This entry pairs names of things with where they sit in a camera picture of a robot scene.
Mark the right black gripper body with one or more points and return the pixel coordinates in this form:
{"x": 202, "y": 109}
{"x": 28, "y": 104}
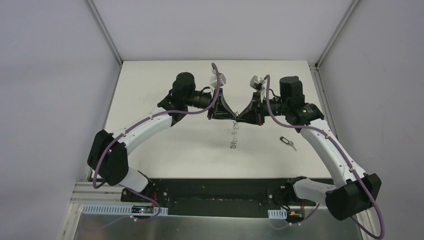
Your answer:
{"x": 258, "y": 108}

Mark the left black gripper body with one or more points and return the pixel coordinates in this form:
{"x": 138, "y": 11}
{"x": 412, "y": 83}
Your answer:
{"x": 214, "y": 103}

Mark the round metal keyring disc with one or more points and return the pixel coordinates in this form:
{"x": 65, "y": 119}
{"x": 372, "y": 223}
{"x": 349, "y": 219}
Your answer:
{"x": 234, "y": 141}

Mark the key with black tag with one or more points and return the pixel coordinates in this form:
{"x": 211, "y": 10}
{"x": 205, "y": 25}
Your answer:
{"x": 288, "y": 142}

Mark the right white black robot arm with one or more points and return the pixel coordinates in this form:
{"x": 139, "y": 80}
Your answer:
{"x": 353, "y": 189}

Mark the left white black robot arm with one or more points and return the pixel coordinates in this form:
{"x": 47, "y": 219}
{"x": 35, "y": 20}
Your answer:
{"x": 109, "y": 152}

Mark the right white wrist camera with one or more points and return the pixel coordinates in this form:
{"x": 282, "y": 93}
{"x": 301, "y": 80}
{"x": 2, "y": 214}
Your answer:
{"x": 257, "y": 83}

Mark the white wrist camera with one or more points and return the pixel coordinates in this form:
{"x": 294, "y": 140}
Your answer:
{"x": 217, "y": 82}
{"x": 257, "y": 83}

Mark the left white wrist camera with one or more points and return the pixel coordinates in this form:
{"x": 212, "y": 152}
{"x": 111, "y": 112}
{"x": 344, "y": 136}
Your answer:
{"x": 217, "y": 82}

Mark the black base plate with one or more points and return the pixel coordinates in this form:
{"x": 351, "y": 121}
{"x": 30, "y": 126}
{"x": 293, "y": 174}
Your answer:
{"x": 222, "y": 197}

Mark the right white cable duct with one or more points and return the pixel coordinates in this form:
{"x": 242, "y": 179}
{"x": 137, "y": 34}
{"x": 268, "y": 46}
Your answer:
{"x": 277, "y": 214}

